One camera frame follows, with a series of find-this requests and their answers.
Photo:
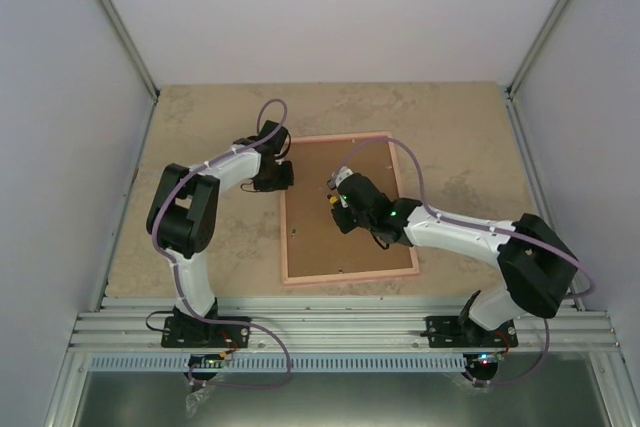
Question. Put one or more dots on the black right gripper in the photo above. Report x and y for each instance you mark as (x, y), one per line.
(345, 224)

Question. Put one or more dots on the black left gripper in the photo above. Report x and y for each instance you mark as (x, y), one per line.
(286, 182)

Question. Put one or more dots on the pink picture frame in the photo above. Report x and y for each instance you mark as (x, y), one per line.
(285, 247)

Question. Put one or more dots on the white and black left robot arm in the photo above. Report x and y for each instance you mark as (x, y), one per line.
(183, 213)

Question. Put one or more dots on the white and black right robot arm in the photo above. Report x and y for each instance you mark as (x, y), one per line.
(537, 268)

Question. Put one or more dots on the clear plastic bag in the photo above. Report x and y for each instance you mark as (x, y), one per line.
(196, 397)

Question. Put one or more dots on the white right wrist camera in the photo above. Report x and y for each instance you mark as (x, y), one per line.
(338, 177)

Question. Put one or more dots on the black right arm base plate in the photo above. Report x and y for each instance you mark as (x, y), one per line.
(448, 332)

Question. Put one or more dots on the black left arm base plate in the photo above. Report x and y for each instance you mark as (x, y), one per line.
(186, 332)

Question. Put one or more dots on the aluminium rail mounting base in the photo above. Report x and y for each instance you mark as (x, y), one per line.
(334, 324)

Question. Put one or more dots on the grey slotted cable duct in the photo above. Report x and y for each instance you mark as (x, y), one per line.
(276, 363)

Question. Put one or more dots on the left aluminium corner post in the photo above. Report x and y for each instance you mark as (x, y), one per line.
(123, 36)

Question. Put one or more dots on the aluminium corner post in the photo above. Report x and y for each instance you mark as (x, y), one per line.
(543, 36)
(123, 36)

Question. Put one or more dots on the right aluminium corner post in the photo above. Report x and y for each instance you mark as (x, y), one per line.
(543, 36)

